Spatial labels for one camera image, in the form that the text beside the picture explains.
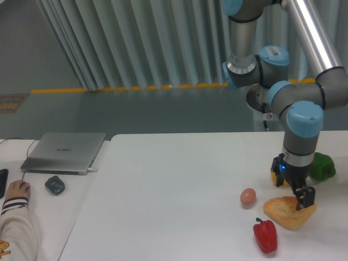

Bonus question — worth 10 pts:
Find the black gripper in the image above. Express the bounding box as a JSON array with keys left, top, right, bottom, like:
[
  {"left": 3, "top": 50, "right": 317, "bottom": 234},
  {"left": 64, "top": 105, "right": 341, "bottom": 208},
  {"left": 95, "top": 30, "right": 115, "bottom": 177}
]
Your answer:
[{"left": 271, "top": 153, "right": 316, "bottom": 211}]

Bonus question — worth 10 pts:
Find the triangular golden bread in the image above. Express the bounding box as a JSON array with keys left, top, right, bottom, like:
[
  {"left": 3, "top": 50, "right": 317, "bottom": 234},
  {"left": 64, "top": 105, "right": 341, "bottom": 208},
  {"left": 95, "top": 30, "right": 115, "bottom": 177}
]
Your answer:
[{"left": 263, "top": 196, "right": 317, "bottom": 231}]

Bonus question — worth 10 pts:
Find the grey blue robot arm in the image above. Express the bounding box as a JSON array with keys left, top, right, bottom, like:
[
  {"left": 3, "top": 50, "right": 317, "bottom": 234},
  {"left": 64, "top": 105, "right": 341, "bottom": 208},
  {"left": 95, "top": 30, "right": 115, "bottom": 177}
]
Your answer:
[{"left": 222, "top": 1, "right": 347, "bottom": 210}]

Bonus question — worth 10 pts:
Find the cream sleeve forearm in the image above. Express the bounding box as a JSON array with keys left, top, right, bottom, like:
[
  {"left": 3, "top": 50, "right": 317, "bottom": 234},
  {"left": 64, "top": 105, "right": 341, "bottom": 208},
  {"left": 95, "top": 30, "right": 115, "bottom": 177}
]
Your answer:
[{"left": 1, "top": 197, "right": 38, "bottom": 260}]

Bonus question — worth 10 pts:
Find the person's hand on mouse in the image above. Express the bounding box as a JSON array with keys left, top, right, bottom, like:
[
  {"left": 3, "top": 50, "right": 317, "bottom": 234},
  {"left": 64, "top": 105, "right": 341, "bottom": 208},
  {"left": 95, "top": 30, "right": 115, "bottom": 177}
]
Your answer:
[{"left": 5, "top": 180, "right": 30, "bottom": 201}]

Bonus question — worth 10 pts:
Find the yellow bell pepper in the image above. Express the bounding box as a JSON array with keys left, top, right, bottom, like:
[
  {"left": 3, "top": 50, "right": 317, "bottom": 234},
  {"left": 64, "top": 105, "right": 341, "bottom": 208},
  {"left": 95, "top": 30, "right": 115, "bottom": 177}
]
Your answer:
[{"left": 270, "top": 169, "right": 291, "bottom": 187}]

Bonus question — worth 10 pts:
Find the green bell pepper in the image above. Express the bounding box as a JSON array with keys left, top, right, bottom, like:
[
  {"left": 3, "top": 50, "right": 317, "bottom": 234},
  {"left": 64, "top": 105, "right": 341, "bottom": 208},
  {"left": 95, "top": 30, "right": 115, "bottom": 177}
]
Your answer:
[{"left": 309, "top": 152, "right": 336, "bottom": 182}]

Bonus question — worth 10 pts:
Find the brown egg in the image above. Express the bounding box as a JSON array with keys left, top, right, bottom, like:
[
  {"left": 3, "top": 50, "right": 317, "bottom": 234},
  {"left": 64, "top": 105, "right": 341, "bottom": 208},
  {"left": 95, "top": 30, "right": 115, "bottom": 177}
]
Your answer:
[{"left": 240, "top": 188, "right": 256, "bottom": 206}]

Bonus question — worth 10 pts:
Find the red bell pepper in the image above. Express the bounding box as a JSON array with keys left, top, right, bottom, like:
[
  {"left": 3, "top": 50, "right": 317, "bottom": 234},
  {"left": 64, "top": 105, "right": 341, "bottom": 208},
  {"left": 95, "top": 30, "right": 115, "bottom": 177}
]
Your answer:
[{"left": 253, "top": 218, "right": 278, "bottom": 253}]

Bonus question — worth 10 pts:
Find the dark grey small tray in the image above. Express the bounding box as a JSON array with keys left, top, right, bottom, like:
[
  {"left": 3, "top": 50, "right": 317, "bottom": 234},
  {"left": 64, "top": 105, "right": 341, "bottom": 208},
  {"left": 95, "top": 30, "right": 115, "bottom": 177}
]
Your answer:
[{"left": 45, "top": 176, "right": 65, "bottom": 196}]

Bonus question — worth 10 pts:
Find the silver closed laptop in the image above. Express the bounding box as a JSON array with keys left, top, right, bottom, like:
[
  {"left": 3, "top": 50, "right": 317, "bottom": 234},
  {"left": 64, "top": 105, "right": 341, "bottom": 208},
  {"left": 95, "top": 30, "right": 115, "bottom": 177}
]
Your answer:
[{"left": 21, "top": 132, "right": 105, "bottom": 175}]

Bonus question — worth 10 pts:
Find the black keyboard edge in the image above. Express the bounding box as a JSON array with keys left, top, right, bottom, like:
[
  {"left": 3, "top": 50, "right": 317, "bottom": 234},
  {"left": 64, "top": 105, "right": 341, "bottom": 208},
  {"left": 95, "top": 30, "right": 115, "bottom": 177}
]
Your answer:
[{"left": 0, "top": 169, "right": 9, "bottom": 198}]

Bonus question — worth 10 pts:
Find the brown floor sign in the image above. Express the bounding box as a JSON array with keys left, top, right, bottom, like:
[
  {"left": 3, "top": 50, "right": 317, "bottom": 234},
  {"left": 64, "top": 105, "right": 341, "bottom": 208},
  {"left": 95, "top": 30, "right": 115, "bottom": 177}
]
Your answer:
[{"left": 0, "top": 94, "right": 29, "bottom": 113}]

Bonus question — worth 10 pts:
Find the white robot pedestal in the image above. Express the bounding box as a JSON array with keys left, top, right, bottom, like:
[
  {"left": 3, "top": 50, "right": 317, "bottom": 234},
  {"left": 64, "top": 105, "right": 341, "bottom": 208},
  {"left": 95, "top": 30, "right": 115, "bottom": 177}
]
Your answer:
[{"left": 246, "top": 84, "right": 283, "bottom": 132}]

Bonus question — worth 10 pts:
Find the black pedestal cable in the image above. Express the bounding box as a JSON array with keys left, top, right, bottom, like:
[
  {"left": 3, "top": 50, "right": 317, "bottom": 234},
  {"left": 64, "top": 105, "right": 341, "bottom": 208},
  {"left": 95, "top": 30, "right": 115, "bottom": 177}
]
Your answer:
[{"left": 262, "top": 102, "right": 270, "bottom": 132}]

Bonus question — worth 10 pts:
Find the black laptop cable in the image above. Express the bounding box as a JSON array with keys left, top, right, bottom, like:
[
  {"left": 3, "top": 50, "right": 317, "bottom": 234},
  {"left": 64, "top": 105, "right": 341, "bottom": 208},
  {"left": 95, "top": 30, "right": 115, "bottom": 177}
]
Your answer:
[{"left": 0, "top": 137, "right": 41, "bottom": 181}]

